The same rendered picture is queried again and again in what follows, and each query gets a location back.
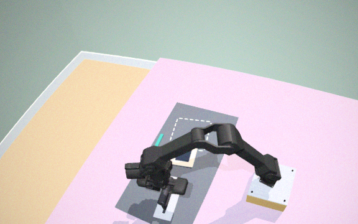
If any cream tile with dark square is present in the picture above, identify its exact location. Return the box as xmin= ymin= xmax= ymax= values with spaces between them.
xmin=171 ymin=148 xmax=198 ymax=167

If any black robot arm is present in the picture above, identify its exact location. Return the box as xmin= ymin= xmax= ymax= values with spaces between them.
xmin=125 ymin=123 xmax=282 ymax=188

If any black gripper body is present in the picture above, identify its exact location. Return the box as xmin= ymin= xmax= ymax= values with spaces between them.
xmin=136 ymin=171 xmax=188 ymax=195

